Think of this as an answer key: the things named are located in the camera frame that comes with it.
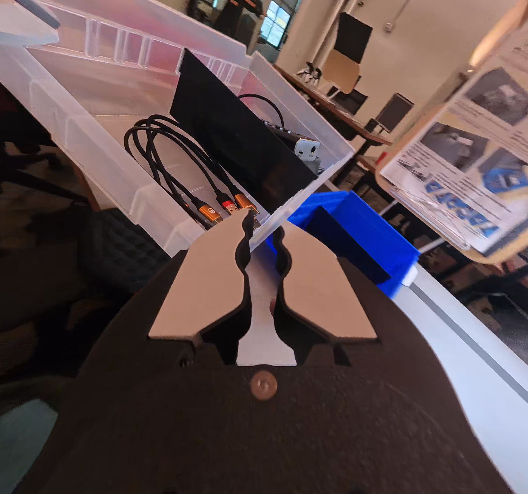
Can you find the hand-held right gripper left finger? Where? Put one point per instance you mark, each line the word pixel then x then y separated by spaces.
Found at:
pixel 206 291

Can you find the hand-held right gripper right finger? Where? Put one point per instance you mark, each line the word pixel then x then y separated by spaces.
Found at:
pixel 326 296

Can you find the blue plastic bin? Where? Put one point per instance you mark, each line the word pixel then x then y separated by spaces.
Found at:
pixel 371 229

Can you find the large black USB hub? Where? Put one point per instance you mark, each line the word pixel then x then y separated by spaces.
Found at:
pixel 305 147

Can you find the clear plastic bin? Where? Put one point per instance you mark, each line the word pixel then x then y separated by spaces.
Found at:
pixel 20 27
pixel 103 151

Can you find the black divider of blue bin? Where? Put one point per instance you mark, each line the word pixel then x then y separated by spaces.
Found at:
pixel 346 246

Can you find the black divider of clear bin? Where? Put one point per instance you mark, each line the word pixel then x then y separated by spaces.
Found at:
pixel 231 130

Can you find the wooden side table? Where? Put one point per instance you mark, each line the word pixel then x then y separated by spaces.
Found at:
pixel 330 106

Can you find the dark desk monitor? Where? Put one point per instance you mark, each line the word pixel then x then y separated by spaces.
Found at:
pixel 394 112

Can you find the shiny metal tools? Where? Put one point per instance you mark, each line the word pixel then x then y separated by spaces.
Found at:
pixel 309 72

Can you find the window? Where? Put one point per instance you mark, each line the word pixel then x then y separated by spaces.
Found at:
pixel 276 23

